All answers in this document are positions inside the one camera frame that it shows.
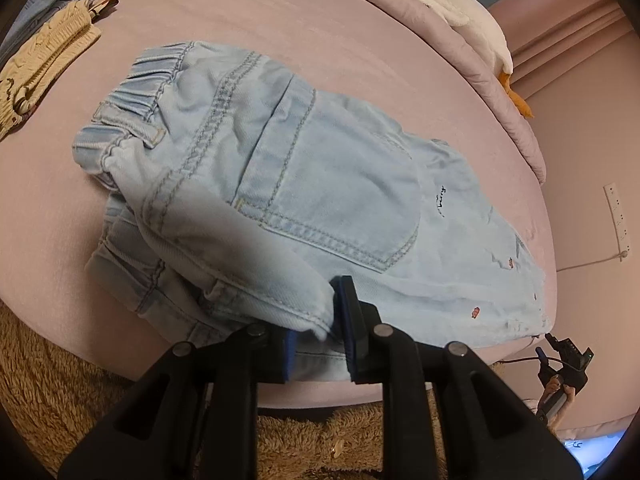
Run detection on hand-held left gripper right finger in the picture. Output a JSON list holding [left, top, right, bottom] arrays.
[[332, 275, 583, 480]]

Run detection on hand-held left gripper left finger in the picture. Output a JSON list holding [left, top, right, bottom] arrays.
[[57, 322, 301, 480]]

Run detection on light blue denim pants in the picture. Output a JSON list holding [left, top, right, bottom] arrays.
[[72, 41, 548, 366]]

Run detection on person's right hand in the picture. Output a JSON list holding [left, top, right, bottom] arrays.
[[541, 374, 577, 429]]

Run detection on white power strip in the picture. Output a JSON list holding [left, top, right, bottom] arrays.
[[604, 182, 630, 262]]

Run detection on brown fluffy rug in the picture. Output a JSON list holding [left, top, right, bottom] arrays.
[[0, 300, 551, 480]]

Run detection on lilac quilt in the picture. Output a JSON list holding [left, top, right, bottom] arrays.
[[307, 0, 547, 183]]

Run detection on bed with pink sheet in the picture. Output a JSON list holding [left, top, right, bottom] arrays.
[[0, 0, 561, 408]]

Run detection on white goose plush toy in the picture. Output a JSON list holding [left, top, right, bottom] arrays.
[[365, 0, 535, 120]]

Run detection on beige shorts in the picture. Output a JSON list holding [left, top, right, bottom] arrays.
[[0, 0, 104, 141]]

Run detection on thin wall cable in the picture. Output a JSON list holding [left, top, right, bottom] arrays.
[[556, 252, 624, 274]]

